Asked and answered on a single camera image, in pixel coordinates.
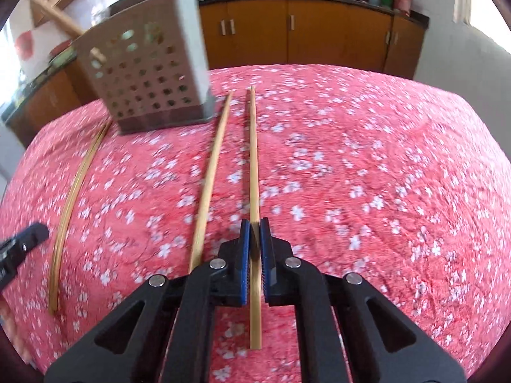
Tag red hanging plastic bag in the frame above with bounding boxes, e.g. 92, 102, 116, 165
15, 29, 36, 60

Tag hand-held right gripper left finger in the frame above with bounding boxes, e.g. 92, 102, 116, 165
44, 220, 252, 383

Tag red basin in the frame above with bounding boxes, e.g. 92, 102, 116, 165
49, 41, 76, 57

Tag wooden base cabinet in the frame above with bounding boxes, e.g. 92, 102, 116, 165
7, 0, 429, 149

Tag red floral tablecloth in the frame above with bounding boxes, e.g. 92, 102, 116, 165
0, 63, 511, 383

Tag sliding window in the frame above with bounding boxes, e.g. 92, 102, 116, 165
0, 19, 25, 105
453, 0, 511, 53

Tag green perforated utensil holder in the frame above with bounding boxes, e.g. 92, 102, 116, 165
71, 0, 217, 135

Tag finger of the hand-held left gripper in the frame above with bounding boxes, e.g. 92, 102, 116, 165
0, 222, 50, 292

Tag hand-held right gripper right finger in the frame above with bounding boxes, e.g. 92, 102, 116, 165
259, 218, 469, 383

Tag green basin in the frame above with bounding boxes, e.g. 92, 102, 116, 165
50, 53, 78, 68

